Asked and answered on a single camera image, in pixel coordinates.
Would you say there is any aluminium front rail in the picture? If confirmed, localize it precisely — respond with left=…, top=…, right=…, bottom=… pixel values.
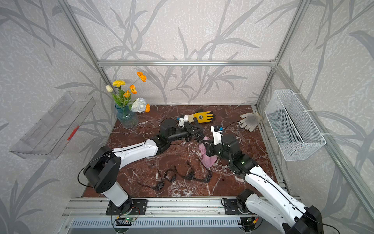
left=61, top=196, right=307, bottom=218

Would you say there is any black watch curled strap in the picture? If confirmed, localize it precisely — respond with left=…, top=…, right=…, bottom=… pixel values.
left=164, top=169, right=178, bottom=183

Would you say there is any yellow black work glove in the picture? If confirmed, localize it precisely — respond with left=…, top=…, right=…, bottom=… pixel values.
left=188, top=111, right=215, bottom=123

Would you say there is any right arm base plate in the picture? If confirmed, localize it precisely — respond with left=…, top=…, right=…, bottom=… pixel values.
left=221, top=198, right=250, bottom=215

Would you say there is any white wire mesh basket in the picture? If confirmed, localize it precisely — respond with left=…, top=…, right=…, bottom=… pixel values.
left=265, top=89, right=326, bottom=161

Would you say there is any white knit glove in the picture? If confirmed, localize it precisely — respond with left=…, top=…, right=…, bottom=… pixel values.
left=238, top=113, right=263, bottom=132

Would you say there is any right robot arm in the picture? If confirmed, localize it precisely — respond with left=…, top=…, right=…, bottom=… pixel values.
left=202, top=134, right=324, bottom=234

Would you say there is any pink fluffy cloth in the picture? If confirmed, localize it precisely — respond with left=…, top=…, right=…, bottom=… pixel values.
left=198, top=136, right=217, bottom=168

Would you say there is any black watch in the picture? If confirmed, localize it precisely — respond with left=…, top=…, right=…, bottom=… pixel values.
left=192, top=159, right=213, bottom=184
left=174, top=161, right=195, bottom=181
left=195, top=132, right=205, bottom=142
left=138, top=170, right=165, bottom=191

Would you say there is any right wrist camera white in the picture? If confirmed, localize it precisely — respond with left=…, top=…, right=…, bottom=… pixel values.
left=210, top=125, right=224, bottom=145

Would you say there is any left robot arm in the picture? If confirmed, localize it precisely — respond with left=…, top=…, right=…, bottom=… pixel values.
left=82, top=118, right=204, bottom=207

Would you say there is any left circuit board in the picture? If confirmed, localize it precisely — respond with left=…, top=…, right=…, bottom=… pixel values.
left=115, top=216, right=137, bottom=226

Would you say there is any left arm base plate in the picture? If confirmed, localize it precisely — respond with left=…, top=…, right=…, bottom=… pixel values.
left=106, top=199, right=148, bottom=216

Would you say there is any circuit board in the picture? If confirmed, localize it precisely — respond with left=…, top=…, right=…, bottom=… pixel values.
left=238, top=217, right=259, bottom=233
left=115, top=216, right=137, bottom=226

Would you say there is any right circuit board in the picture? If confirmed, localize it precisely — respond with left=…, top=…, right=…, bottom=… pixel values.
left=238, top=217, right=259, bottom=233

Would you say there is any artificial flower bouquet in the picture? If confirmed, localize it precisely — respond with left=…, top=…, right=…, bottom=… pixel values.
left=105, top=72, right=151, bottom=113

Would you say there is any clear plastic wall tray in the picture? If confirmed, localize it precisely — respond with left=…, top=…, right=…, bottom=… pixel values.
left=10, top=91, right=96, bottom=160

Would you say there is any blue glass vase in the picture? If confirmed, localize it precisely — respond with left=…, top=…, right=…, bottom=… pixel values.
left=115, top=104, right=139, bottom=128

